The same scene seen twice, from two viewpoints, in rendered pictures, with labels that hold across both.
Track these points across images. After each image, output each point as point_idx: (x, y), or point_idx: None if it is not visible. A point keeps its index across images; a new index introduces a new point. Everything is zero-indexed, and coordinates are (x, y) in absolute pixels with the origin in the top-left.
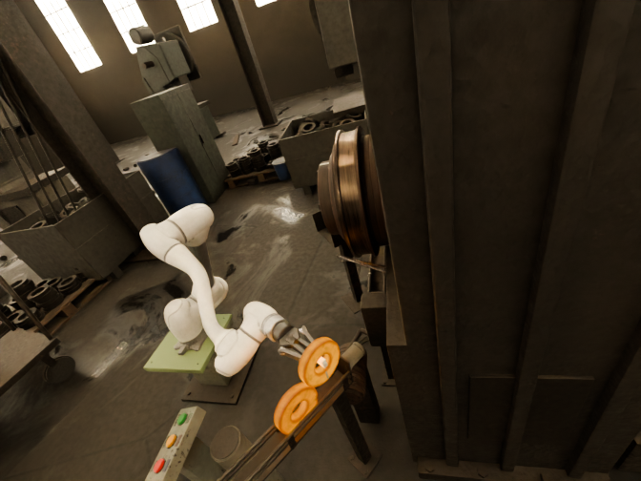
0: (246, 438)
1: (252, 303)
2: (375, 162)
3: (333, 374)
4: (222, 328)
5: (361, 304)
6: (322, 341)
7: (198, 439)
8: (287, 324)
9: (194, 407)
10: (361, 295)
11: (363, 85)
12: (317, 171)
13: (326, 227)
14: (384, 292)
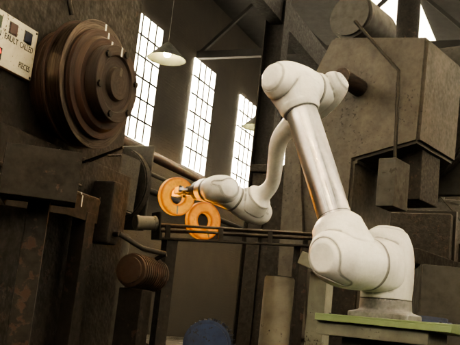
0: (264, 294)
1: (225, 175)
2: (135, 52)
3: (165, 236)
4: (259, 186)
5: (122, 184)
6: (170, 178)
7: (309, 282)
8: (194, 182)
9: (307, 252)
10: (116, 181)
11: (139, 24)
12: (127, 53)
13: (133, 106)
14: (95, 181)
